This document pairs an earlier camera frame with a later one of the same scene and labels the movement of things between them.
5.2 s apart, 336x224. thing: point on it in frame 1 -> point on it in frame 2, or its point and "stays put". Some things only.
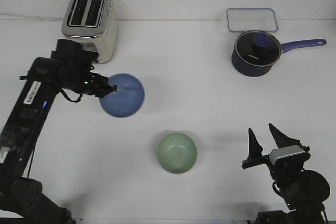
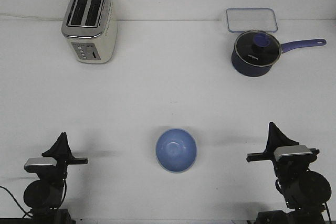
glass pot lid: [258, 48] stays put
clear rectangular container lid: [241, 20] stays put
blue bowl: [128, 99] -> [176, 150]
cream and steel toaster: [88, 18] stays put
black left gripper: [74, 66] -> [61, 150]
